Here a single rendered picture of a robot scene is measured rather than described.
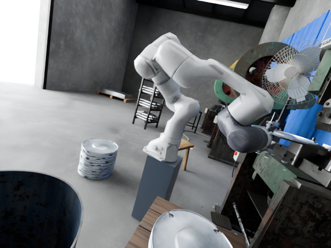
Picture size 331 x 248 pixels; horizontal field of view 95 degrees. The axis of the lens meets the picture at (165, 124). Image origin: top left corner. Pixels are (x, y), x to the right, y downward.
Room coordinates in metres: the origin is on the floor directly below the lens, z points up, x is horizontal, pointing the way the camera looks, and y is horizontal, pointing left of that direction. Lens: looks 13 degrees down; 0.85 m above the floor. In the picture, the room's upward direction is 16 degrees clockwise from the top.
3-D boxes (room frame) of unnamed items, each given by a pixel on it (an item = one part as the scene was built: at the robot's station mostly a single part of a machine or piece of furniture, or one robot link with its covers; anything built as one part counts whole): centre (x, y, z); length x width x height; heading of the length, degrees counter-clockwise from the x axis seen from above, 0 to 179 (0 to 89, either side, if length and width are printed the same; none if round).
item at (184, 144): (1.60, -0.19, 0.16); 0.34 x 0.24 x 0.34; 143
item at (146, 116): (3.09, 0.41, 0.47); 0.46 x 0.43 x 0.95; 62
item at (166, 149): (0.90, -0.02, 0.52); 0.22 x 0.19 x 0.14; 71
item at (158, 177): (0.89, -0.06, 0.23); 0.18 x 0.18 x 0.45; 71
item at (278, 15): (5.73, -2.56, 2.15); 0.42 x 0.40 x 4.30; 82
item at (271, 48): (2.43, -1.48, 0.87); 1.53 x 0.99 x 1.74; 80
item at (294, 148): (0.80, -0.69, 0.72); 0.25 x 0.14 x 0.14; 82
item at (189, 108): (0.86, -0.08, 0.71); 0.18 x 0.11 x 0.25; 34
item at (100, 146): (1.21, 0.49, 0.24); 0.29 x 0.29 x 0.01
